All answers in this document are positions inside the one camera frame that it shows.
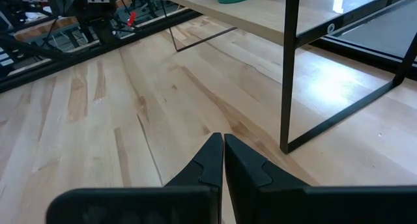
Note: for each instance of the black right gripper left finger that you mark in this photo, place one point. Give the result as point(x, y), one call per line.
point(208, 168)

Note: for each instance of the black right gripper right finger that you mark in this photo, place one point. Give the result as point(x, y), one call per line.
point(251, 185)

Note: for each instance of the wooden shelf with black legs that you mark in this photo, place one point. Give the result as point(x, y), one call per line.
point(260, 12)

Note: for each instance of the black aluminium table frame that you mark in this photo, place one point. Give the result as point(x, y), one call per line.
point(97, 48)

